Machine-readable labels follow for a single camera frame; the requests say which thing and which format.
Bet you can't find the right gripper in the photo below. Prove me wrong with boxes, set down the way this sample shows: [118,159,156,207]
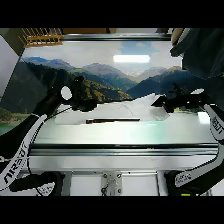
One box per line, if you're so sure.
[151,95,175,114]

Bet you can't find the dark grey garment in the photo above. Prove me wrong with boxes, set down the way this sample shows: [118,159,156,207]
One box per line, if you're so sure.
[169,27,224,101]

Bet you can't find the black cable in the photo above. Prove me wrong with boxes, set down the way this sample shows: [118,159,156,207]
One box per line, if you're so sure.
[45,105,74,122]

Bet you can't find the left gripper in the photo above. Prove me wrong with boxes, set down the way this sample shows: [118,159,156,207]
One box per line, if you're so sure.
[77,97,99,113]

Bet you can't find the silver frame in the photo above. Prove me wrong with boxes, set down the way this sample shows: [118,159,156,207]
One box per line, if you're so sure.
[27,143,222,197]

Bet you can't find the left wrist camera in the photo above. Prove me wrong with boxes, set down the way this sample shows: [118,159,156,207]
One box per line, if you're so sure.
[73,75,86,98]

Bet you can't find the white garment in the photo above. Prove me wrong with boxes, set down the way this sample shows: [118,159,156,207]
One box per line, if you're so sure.
[54,93,172,126]

